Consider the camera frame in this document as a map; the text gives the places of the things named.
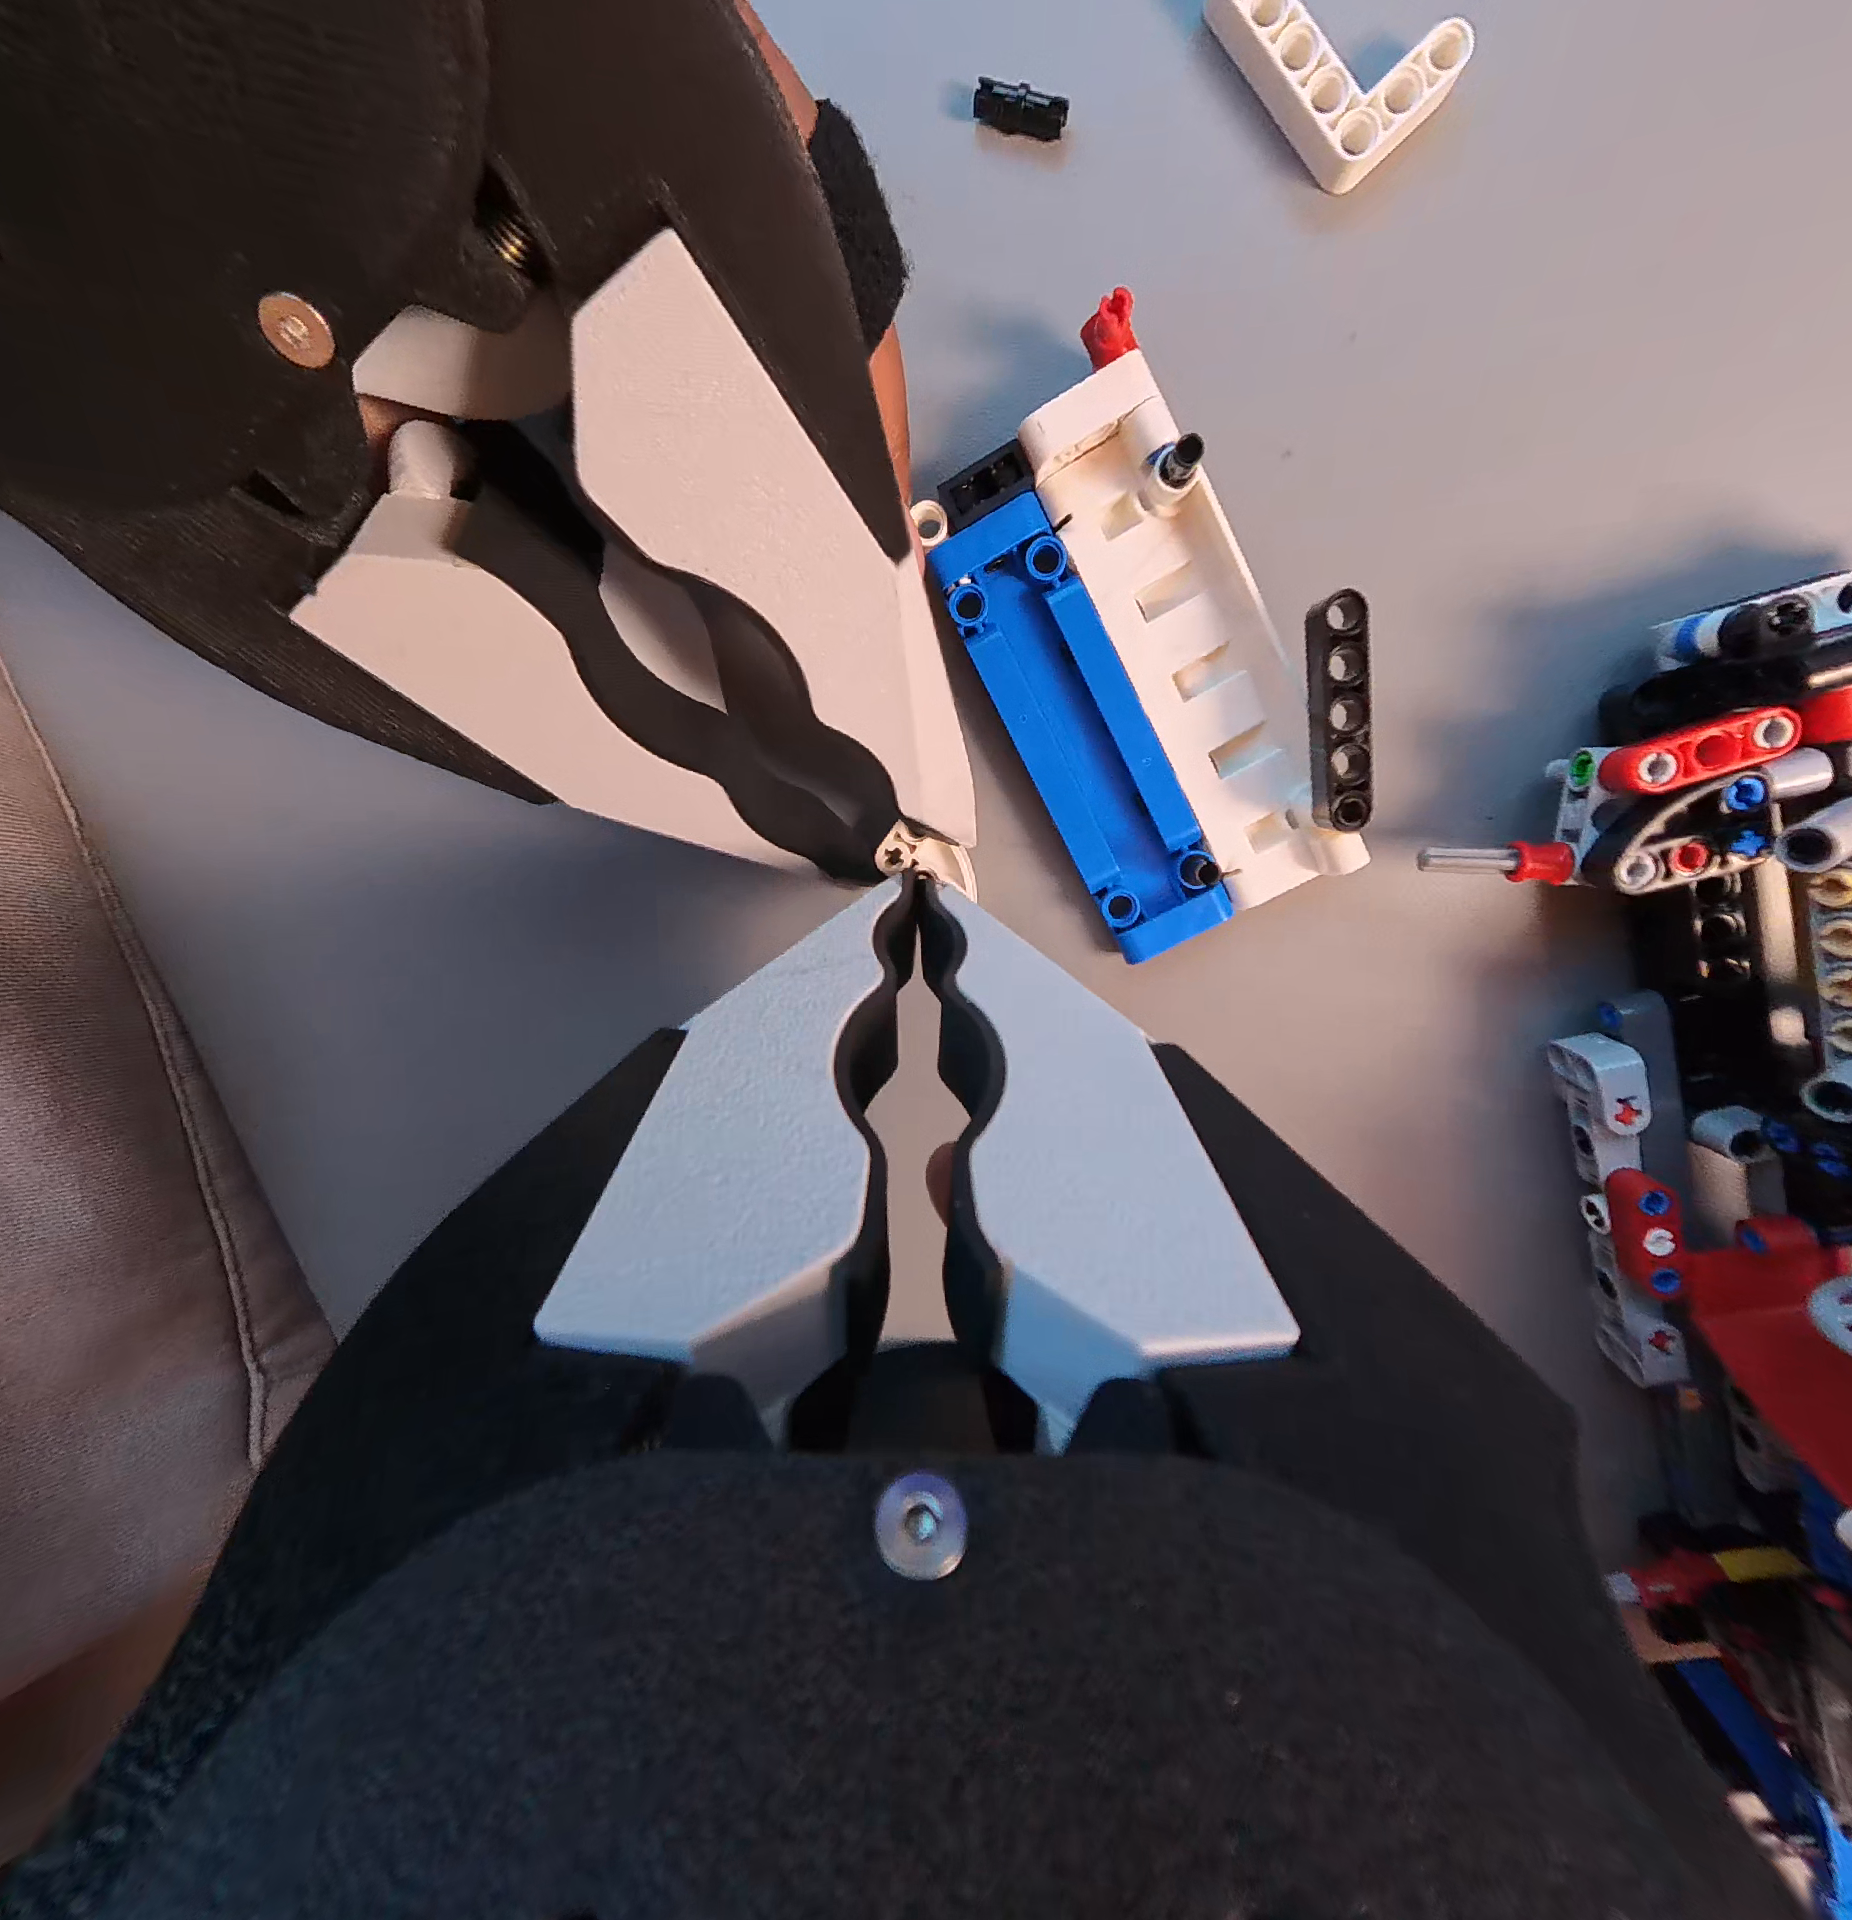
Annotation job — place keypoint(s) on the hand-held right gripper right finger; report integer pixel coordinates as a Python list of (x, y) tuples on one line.
[(1120, 1199)]

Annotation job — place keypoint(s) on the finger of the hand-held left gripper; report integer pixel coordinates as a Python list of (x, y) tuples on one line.
[(747, 480), (446, 644)]

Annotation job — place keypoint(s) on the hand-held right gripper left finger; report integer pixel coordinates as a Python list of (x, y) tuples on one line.
[(718, 1199)]

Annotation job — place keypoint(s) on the small white lego connector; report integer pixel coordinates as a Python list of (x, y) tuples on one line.
[(905, 851)]

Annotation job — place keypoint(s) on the blue and white lego assembly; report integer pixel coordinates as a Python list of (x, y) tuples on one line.
[(1076, 705)]

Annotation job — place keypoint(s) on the white L-shaped lego beam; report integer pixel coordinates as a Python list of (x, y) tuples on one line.
[(1361, 144)]

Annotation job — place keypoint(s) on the black five-hole lego beam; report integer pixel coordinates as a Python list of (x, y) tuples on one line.
[(1318, 705)]

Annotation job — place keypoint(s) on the partly built lego car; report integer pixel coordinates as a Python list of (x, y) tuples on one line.
[(1766, 1321)]

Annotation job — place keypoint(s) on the person's left hand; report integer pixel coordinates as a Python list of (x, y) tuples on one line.
[(889, 420)]

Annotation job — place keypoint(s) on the person's right hand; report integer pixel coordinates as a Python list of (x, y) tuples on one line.
[(937, 1184)]

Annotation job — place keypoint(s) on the person's beige trousers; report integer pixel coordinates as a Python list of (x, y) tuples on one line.
[(102, 1125)]

